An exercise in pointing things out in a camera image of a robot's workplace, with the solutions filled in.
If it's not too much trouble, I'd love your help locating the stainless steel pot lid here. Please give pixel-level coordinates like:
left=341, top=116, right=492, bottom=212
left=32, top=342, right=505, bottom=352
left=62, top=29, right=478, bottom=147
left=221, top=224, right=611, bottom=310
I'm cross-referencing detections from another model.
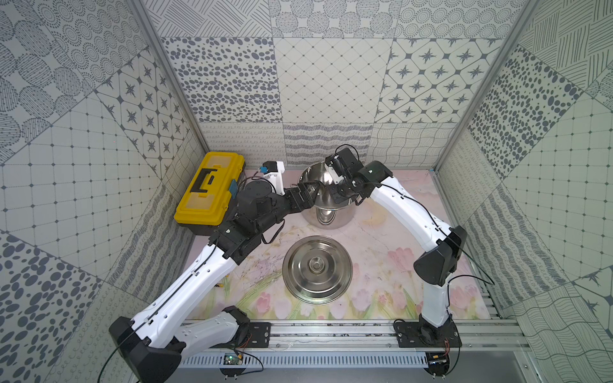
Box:
left=282, top=236, right=353, bottom=306

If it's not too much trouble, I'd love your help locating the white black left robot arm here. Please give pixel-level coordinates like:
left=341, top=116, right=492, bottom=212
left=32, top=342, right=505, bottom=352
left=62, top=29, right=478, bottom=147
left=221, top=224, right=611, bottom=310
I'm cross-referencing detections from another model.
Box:
left=110, top=180, right=322, bottom=382

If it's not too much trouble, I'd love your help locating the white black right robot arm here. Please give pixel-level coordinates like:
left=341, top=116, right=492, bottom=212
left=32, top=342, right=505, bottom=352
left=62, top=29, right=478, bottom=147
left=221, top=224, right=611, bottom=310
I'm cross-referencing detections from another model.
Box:
left=324, top=145, right=467, bottom=329

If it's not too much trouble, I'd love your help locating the yellow black toolbox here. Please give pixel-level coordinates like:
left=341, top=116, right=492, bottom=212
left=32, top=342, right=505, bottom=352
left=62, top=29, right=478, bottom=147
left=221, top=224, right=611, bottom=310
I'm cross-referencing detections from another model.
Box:
left=174, top=152, right=245, bottom=227

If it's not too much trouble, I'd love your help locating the floral pink table mat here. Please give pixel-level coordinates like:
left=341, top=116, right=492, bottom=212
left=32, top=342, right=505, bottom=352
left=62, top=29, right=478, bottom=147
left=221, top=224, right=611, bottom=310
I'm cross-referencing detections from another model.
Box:
left=191, top=168, right=492, bottom=321

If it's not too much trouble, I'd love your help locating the left small circuit board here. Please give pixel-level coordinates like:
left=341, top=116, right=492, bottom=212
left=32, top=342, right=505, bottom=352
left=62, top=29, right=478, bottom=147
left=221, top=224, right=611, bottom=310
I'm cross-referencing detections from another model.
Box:
left=223, top=353, right=243, bottom=365

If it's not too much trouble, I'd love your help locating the small circuit board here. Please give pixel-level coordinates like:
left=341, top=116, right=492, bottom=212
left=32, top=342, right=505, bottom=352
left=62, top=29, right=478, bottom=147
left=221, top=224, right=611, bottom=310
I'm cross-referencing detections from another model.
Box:
left=223, top=353, right=243, bottom=365
left=425, top=353, right=450, bottom=377

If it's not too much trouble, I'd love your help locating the right small circuit board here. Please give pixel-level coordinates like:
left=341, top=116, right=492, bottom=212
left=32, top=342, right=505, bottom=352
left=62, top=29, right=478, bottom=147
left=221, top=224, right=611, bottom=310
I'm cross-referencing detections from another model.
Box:
left=425, top=353, right=450, bottom=377

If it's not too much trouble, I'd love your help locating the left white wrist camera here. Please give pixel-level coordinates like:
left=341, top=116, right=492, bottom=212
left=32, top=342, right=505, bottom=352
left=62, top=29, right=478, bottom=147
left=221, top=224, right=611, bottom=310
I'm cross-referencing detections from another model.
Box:
left=260, top=161, right=285, bottom=196

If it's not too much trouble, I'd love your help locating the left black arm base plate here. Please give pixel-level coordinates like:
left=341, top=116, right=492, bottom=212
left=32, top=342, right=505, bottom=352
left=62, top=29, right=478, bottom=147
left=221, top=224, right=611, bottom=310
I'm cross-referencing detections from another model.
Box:
left=224, top=322, right=271, bottom=349

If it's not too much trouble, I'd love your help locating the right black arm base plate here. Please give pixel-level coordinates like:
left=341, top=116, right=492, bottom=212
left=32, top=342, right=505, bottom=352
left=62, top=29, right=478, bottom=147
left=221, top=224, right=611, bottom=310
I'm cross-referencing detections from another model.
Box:
left=393, top=319, right=462, bottom=349

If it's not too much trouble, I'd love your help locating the aluminium mounting rail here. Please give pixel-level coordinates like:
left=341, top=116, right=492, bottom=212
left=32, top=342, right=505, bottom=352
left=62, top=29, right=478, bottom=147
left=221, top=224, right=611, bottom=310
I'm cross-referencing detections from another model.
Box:
left=179, top=319, right=528, bottom=353

